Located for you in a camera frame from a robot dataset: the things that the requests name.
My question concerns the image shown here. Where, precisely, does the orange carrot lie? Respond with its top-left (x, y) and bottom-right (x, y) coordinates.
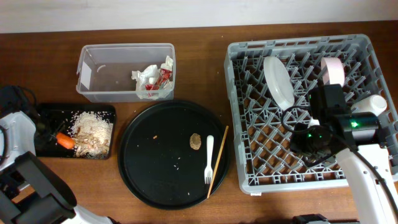
top-left (55, 133), bottom-right (75, 149)

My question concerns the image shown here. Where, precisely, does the pile of rice and shells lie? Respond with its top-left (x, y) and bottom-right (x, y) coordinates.
top-left (70, 111), bottom-right (113, 159)

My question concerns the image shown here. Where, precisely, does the pink bowl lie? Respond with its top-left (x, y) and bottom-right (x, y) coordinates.
top-left (321, 57), bottom-right (345, 86)

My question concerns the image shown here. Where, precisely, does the white cup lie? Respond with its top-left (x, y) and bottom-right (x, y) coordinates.
top-left (351, 95), bottom-right (387, 116)

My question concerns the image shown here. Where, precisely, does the grey round plate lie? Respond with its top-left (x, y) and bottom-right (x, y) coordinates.
top-left (263, 56), bottom-right (295, 111)

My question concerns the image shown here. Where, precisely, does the wooden chopstick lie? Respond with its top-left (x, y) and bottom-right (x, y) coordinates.
top-left (206, 126), bottom-right (229, 199)

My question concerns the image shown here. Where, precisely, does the white plastic fork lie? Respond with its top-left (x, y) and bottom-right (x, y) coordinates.
top-left (204, 135), bottom-right (214, 184)

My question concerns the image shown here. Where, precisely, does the white tissue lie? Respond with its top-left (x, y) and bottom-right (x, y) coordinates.
top-left (131, 56), bottom-right (174, 100)

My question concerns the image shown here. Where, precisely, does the brown walnut shell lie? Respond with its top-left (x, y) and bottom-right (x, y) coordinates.
top-left (189, 133), bottom-right (201, 150)

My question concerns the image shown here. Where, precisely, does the red snack wrapper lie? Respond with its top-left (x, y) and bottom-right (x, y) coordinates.
top-left (145, 68), bottom-right (172, 90)

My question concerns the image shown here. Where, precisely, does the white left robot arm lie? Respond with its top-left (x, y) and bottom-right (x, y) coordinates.
top-left (1, 111), bottom-right (116, 224)

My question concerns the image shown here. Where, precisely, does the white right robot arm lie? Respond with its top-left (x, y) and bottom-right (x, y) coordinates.
top-left (290, 112), bottom-right (397, 223)

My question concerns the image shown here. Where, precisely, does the grey plastic dishwasher rack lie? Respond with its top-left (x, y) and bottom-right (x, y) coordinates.
top-left (224, 34), bottom-right (397, 194)

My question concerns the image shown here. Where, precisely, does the clear plastic waste bin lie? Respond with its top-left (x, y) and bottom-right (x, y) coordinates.
top-left (76, 43), bottom-right (176, 103)

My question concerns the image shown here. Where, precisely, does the black rectangular tray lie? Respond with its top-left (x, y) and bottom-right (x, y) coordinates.
top-left (36, 103), bottom-right (116, 158)

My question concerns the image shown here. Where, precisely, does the round black serving tray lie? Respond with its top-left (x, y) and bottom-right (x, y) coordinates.
top-left (118, 100), bottom-right (231, 210)

